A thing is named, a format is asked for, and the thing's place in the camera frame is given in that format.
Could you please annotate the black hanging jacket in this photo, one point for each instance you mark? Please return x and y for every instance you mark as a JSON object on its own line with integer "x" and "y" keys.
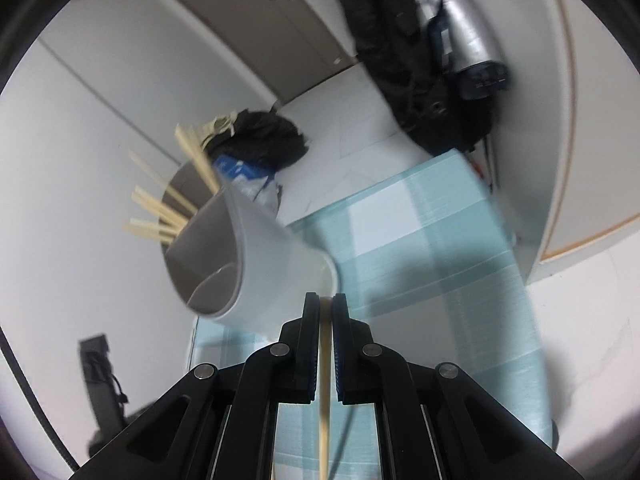
{"x": 390, "y": 44}

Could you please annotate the grey entrance door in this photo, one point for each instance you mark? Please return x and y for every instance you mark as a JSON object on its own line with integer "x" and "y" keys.
{"x": 285, "y": 43}

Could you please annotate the cream garment on bag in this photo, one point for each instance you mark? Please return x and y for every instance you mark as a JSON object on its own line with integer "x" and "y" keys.
{"x": 218, "y": 126}

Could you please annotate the silver folded umbrella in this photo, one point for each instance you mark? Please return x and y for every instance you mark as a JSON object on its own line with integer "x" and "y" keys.
{"x": 465, "y": 46}

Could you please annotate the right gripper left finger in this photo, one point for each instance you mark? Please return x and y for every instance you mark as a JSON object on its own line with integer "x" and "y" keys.
{"x": 218, "y": 423}

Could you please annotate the blue cardboard box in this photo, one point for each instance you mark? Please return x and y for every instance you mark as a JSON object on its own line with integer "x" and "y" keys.
{"x": 237, "y": 171}

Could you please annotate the white utensil holder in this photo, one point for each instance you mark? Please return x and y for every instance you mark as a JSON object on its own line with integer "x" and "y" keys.
{"x": 236, "y": 265}

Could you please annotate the black bag on floor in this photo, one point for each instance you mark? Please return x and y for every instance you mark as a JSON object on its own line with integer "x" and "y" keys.
{"x": 263, "y": 139}

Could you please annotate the small white mailer bag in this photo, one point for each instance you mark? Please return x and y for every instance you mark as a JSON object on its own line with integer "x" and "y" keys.
{"x": 265, "y": 192}

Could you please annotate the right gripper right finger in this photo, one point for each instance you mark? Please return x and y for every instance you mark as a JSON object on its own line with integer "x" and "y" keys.
{"x": 433, "y": 422}

